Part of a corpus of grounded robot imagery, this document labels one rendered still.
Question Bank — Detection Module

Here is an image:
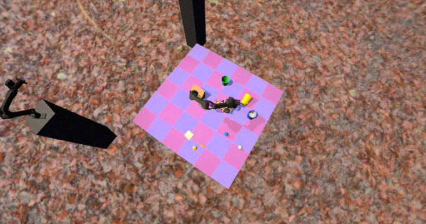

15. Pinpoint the blue mug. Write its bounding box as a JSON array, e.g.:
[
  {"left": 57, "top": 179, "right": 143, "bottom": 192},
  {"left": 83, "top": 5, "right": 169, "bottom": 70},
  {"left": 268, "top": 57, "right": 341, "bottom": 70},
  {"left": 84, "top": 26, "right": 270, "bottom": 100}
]
[{"left": 247, "top": 110, "right": 256, "bottom": 120}]

